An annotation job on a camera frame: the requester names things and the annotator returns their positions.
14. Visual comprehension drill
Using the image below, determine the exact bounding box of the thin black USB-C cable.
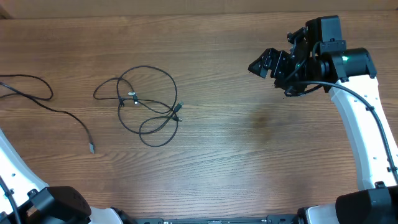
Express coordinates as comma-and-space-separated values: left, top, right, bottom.
0, 73, 96, 154

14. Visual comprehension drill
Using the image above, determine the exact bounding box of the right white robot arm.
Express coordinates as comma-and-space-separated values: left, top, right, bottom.
248, 16, 397, 223

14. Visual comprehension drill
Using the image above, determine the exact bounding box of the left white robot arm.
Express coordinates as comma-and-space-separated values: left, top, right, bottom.
1, 133, 136, 224

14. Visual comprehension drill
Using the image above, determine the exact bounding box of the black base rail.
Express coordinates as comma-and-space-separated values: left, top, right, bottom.
134, 215, 303, 224

